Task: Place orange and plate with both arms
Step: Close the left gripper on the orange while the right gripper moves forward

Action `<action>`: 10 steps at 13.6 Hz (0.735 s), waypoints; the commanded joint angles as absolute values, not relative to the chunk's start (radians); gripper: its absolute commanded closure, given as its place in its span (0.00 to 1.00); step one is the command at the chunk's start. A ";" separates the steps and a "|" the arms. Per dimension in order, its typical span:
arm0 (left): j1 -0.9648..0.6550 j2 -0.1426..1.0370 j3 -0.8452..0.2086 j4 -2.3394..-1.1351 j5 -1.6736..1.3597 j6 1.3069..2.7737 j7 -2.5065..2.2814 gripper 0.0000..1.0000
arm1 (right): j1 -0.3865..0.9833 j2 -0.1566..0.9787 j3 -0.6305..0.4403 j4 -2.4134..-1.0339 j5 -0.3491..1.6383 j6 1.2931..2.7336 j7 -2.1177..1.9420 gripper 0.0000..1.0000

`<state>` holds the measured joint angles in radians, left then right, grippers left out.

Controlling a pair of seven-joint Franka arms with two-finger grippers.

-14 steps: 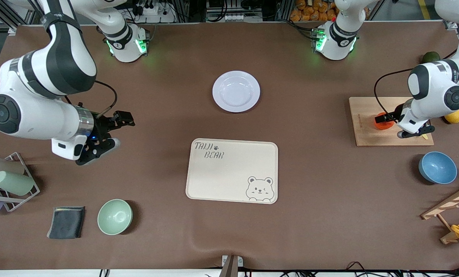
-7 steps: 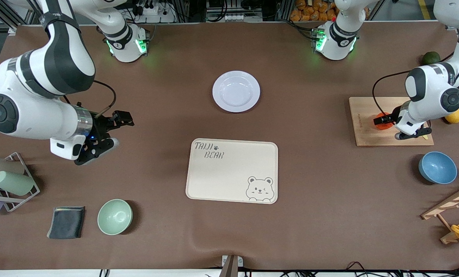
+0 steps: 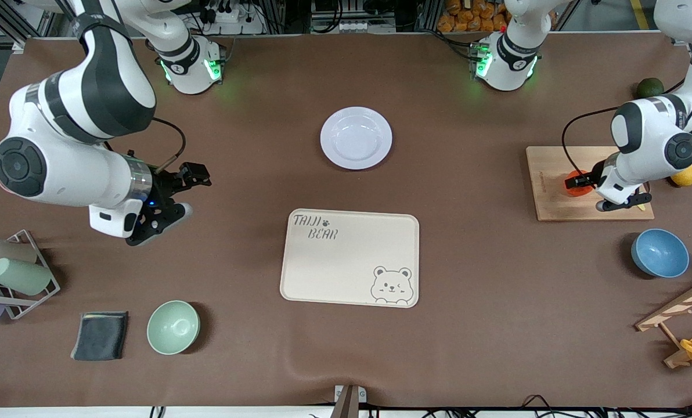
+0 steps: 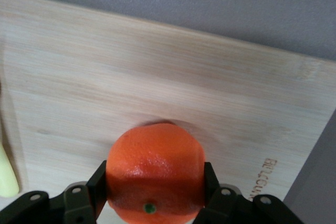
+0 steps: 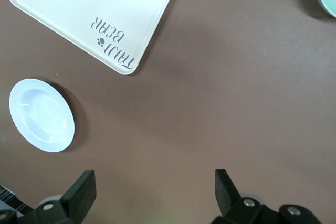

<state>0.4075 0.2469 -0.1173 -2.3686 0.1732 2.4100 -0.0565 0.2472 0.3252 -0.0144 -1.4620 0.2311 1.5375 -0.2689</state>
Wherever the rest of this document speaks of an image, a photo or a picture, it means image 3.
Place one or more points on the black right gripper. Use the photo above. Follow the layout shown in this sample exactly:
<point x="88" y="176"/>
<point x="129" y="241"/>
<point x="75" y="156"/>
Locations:
<point x="164" y="187"/>

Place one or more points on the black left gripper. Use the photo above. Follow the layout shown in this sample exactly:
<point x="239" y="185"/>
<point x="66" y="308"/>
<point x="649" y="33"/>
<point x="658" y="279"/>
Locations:
<point x="596" y="174"/>

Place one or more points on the orange fruit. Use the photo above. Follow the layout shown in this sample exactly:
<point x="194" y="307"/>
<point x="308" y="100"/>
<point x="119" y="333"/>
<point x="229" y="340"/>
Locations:
<point x="575" y="193"/>

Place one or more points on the white round plate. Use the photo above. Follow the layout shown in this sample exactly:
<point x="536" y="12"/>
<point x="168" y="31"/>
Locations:
<point x="356" y="138"/>

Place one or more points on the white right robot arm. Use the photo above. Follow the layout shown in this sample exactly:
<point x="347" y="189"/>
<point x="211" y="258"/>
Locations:
<point x="61" y="168"/>

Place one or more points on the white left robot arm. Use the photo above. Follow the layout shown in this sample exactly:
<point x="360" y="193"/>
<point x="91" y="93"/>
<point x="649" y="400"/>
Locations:
<point x="648" y="133"/>

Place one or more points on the wooden cutting board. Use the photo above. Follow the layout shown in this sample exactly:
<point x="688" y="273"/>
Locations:
<point x="555" y="203"/>

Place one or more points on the yellow plastic fork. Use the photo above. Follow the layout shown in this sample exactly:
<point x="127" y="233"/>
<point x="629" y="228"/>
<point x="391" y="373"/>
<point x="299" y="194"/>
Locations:
<point x="642" y="204"/>

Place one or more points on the blue bowl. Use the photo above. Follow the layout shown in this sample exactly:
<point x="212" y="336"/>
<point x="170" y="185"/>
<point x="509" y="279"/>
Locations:
<point x="659" y="253"/>

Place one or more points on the yellow lemon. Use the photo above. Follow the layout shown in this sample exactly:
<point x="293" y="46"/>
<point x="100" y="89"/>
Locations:
<point x="687" y="177"/>

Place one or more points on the green lime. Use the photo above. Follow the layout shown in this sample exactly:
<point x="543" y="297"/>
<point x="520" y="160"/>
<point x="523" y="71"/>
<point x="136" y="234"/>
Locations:
<point x="650" y="88"/>

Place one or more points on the pale green bowl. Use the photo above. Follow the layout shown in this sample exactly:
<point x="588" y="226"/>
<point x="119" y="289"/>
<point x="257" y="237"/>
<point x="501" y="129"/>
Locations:
<point x="173" y="327"/>

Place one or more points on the wooden dish rack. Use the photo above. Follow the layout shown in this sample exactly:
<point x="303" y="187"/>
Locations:
<point x="680" y="305"/>

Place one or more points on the white power strip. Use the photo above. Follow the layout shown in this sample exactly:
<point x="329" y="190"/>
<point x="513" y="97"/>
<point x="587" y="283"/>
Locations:
<point x="235" y="17"/>

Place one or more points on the cream tray with bear print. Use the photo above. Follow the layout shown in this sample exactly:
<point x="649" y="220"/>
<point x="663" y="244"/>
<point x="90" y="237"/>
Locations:
<point x="346" y="261"/>

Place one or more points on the dark grey folded cloth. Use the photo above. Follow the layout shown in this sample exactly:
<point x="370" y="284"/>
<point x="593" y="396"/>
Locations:
<point x="99" y="335"/>

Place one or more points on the bag of orange snacks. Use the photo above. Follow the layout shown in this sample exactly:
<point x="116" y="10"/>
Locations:
<point x="468" y="14"/>

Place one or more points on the narrow white socket strip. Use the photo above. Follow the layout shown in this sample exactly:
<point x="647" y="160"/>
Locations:
<point x="337" y="26"/>

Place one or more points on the pale green cup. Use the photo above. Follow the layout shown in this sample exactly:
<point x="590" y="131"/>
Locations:
<point x="21" y="276"/>

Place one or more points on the beige cup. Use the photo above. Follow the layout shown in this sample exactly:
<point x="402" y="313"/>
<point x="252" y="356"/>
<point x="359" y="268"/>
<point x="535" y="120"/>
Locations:
<point x="6" y="252"/>

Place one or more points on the metal table clamp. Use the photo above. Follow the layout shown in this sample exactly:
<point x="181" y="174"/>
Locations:
<point x="349" y="400"/>

